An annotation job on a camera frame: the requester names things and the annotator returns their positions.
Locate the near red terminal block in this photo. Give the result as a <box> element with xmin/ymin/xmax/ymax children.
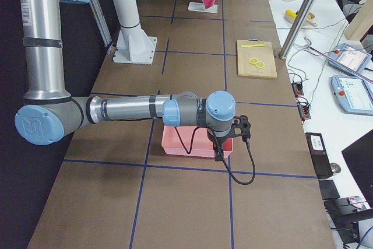
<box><xmin>296</xmin><ymin>97</ymin><xmax>311</xmax><ymax>121</ymax></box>

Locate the silver aluminium post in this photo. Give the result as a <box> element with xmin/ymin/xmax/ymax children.
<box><xmin>279</xmin><ymin>0</ymin><xmax>315</xmax><ymax>60</ymax></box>

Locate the black power box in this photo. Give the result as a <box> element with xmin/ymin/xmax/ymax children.
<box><xmin>305</xmin><ymin>132</ymin><xmax>333</xmax><ymax>180</ymax></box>

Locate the yellow plastic knife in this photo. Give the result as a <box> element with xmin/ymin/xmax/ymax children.
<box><xmin>240</xmin><ymin>43</ymin><xmax>266</xmax><ymax>48</ymax></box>

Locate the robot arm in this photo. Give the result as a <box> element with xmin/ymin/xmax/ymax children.
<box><xmin>14</xmin><ymin>0</ymin><xmax>236</xmax><ymax>159</ymax></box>

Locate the near teach pendant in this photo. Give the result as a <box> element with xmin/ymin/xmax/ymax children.
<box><xmin>330</xmin><ymin>75</ymin><xmax>372</xmax><ymax>116</ymax></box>

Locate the red terminal block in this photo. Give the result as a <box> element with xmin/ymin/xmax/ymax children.
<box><xmin>291</xmin><ymin>81</ymin><xmax>304</xmax><ymax>97</ymax></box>
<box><xmin>296</xmin><ymin>97</ymin><xmax>311</xmax><ymax>121</ymax></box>

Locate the white towel rack stand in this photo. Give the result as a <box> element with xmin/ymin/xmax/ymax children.
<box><xmin>188</xmin><ymin>0</ymin><xmax>219</xmax><ymax>14</ymax></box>

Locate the pink plastic bin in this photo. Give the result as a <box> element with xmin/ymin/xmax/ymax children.
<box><xmin>161</xmin><ymin>125</ymin><xmax>234</xmax><ymax>160</ymax></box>

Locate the far teach pendant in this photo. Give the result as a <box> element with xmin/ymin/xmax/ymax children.
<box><xmin>328</xmin><ymin>43</ymin><xmax>372</xmax><ymax>75</ymax></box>

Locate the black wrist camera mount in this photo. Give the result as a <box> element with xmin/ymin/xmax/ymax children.
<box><xmin>229</xmin><ymin>115</ymin><xmax>251</xmax><ymax>142</ymax></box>

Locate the teach pendant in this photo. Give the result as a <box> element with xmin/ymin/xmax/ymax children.
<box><xmin>330</xmin><ymin>75</ymin><xmax>372</xmax><ymax>116</ymax></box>
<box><xmin>328</xmin><ymin>43</ymin><xmax>372</xmax><ymax>75</ymax></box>

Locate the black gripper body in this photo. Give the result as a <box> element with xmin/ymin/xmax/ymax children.
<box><xmin>207</xmin><ymin>128</ymin><xmax>232</xmax><ymax>152</ymax></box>

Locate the lemon slice upper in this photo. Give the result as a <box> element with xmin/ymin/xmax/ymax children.
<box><xmin>249</xmin><ymin>58</ymin><xmax>258</xmax><ymax>65</ymax></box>

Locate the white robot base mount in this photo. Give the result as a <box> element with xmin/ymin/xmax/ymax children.
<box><xmin>113</xmin><ymin>0</ymin><xmax>157</xmax><ymax>65</ymax></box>

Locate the far red terminal block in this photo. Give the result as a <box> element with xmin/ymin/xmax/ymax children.
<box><xmin>291</xmin><ymin>81</ymin><xmax>304</xmax><ymax>97</ymax></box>

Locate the wooden cutting board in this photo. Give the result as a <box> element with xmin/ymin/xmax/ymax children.
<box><xmin>237</xmin><ymin>40</ymin><xmax>277</xmax><ymax>79</ymax></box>

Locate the black camera cable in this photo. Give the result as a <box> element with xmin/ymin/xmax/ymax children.
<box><xmin>212</xmin><ymin>131</ymin><xmax>256</xmax><ymax>186</ymax></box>

